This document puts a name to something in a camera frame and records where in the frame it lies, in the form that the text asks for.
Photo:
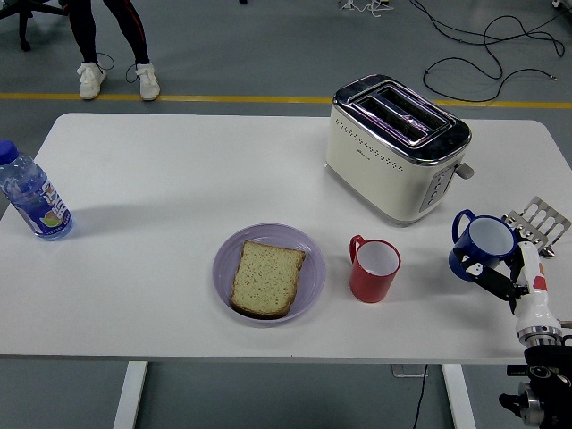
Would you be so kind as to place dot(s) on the blue enamel cup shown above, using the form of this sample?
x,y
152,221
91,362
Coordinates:
x,y
489,234

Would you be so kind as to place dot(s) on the cream and chrome toaster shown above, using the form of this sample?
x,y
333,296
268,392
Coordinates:
x,y
380,179

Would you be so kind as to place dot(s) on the slice of toast bread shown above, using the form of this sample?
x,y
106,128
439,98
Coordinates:
x,y
266,281

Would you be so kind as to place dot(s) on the white table leg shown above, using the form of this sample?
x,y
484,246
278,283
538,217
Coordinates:
x,y
460,397
129,397

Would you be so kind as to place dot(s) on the silver metal toast rack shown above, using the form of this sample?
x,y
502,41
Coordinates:
x,y
547,219

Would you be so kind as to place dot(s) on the black table control panel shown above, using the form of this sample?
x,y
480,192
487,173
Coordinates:
x,y
516,370

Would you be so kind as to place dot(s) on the red enamel cup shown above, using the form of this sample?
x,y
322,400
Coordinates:
x,y
371,286

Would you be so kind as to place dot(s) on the black office chair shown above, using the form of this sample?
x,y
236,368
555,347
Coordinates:
x,y
24,13

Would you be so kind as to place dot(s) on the grey box under table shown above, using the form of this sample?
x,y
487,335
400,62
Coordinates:
x,y
406,371

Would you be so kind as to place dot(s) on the purple round plate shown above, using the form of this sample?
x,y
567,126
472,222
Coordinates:
x,y
223,272

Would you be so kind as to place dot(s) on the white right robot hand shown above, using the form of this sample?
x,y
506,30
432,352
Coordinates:
x,y
534,304

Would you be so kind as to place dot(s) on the person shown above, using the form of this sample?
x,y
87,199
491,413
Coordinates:
x,y
85,31

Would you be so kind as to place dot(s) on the clear water bottle blue cap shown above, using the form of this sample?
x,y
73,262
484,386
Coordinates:
x,y
36,201

